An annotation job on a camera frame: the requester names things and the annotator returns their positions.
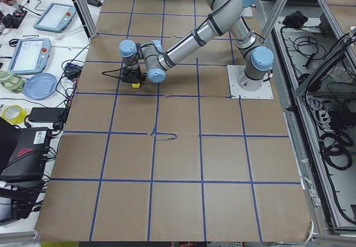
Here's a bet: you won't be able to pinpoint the far blue teach pendant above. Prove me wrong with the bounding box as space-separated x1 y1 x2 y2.
33 3 77 33

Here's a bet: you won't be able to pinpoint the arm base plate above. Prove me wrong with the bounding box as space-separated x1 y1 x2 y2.
242 6 253 18
227 65 274 100

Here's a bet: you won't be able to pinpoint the green tape rolls stack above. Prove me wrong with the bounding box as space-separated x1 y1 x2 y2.
1 70 26 93

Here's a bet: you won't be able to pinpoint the light blue plate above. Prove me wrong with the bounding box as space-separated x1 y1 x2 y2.
23 73 57 100

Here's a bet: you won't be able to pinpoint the black computer box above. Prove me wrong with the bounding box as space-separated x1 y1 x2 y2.
1 126 56 183

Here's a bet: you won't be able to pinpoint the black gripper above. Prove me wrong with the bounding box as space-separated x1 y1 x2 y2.
121 67 147 83

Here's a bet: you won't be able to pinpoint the blue teach pendant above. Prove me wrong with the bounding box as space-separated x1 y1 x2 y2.
8 38 52 75
33 3 77 33

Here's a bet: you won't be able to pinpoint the near blue teach pendant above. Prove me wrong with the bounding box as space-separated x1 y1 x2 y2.
8 38 52 75

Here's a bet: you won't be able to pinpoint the yellow toy beetle car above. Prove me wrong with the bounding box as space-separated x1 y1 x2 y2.
131 83 141 88

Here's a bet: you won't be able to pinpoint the aluminium frame post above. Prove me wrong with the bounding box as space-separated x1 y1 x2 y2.
72 0 97 39

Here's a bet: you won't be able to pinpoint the black power adapter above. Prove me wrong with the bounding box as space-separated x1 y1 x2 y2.
28 107 65 123

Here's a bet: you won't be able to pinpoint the yellow tape roll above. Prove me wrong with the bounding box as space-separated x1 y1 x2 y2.
2 105 27 125

